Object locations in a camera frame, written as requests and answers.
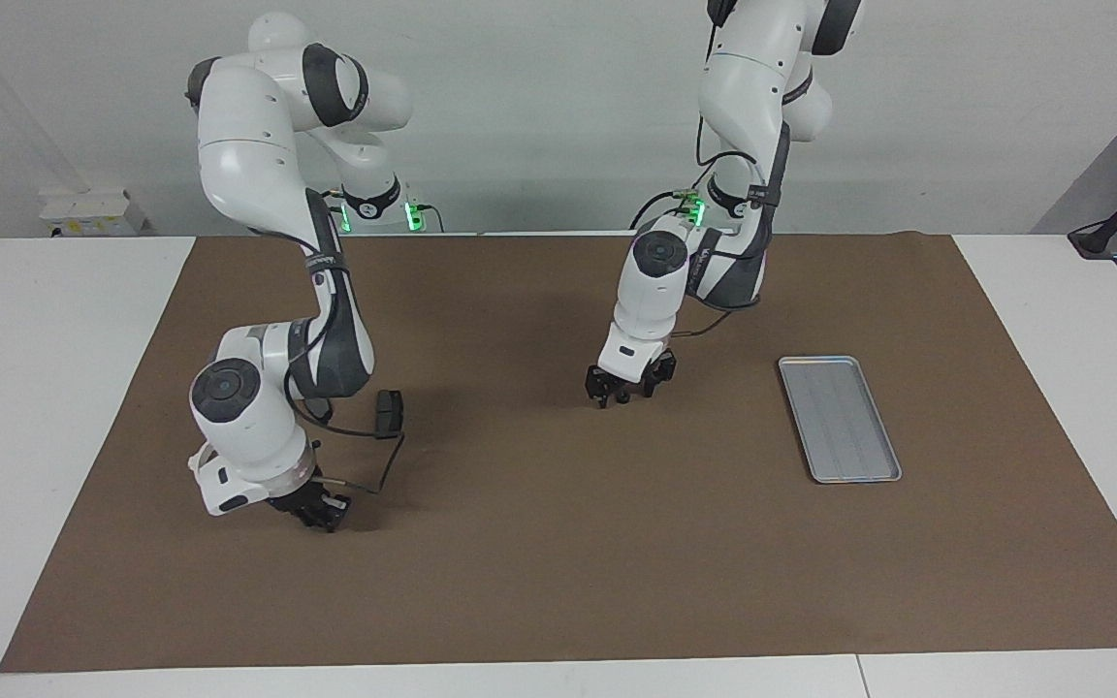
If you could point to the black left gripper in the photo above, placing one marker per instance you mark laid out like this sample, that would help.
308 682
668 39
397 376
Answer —
636 380

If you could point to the short dark grey brake pad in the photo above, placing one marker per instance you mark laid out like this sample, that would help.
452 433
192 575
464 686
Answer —
390 414

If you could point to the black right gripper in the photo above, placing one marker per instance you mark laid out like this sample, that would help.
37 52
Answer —
295 502

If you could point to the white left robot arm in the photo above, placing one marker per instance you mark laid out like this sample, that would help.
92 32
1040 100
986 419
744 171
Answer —
743 87

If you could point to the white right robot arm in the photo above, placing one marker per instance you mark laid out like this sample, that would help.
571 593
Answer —
239 155

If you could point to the silver metal tray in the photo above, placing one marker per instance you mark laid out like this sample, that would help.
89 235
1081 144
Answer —
840 417

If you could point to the brown table mat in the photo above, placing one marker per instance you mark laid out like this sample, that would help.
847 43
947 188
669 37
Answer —
568 543

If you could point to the white power strip box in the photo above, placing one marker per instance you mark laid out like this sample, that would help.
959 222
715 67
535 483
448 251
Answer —
93 213

